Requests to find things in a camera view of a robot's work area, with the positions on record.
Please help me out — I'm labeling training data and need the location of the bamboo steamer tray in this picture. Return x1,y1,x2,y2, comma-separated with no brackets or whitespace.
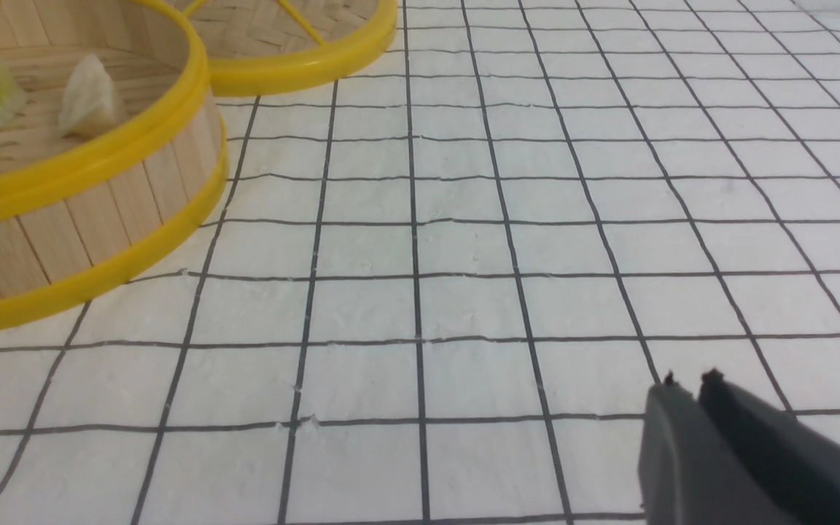
0,1,229,330

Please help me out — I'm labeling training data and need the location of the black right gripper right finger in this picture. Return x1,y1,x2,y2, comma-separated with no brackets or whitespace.
698,369,840,524

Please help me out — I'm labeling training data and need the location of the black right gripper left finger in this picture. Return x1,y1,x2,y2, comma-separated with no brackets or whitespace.
637,373,798,524

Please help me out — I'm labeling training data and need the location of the bamboo steamer lid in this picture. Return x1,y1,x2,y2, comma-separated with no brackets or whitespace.
174,1,399,98

